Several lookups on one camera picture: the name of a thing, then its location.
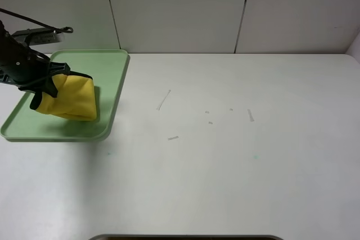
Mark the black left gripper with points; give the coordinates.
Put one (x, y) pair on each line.
(26, 68)

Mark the yellow towel with black trim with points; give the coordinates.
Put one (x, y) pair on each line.
(76, 99)

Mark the green plastic tray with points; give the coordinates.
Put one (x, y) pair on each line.
(107, 68)

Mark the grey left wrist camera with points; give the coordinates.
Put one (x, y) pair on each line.
(38, 36)

